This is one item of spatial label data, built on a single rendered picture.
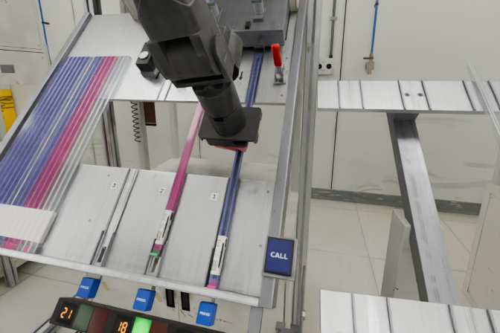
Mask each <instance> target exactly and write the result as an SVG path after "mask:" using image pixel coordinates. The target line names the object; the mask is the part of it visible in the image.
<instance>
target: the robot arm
mask: <svg viewBox="0 0 500 333"><path fill-rule="evenodd" d="M133 2H134V5H135V8H136V10H137V13H138V20H139V22H140V23H141V25H142V27H143V29H144V31H145V32H146V34H147V36H148V38H149V40H148V41H147V43H146V46H147V48H148V50H149V51H150V53H151V54H152V56H153V62H154V65H155V67H156V68H157V69H158V71H159V72H160V73H161V75H162V76H163V77H164V78H165V79H166V80H170V81H171V83H172V84H173V85H174V86H175V87H176V88H188V87H192V89H193V92H194V94H195V95H196V97H197V99H198V101H199V102H200V104H201V106H202V108H203V109H204V111H205V112H204V115H203V118H202V123H201V126H200V129H199V134H198V136H199V138H200V140H202V141H203V139H206V141H207V142H208V144H209V145H210V146H215V147H216V148H220V149H227V150H231V151H235V152H236V149H239V150H240V151H242V152H246V150H247V149H248V144H249V142H254V144H256V143H257V142H258V137H259V133H258V131H259V126H260V121H261V119H262V111H261V108H259V107H242V105H241V102H240V98H239V96H238V93H237V90H236V87H235V84H234V81H235V80H236V78H238V76H239V72H240V63H241V57H242V52H243V41H242V39H241V38H240V37H239V36H238V35H237V34H236V33H234V32H232V31H231V30H230V28H229V26H228V25H220V26H218V24H217V21H216V18H215V16H214V12H213V10H209V8H208V5H207V2H206V0H133Z"/></svg>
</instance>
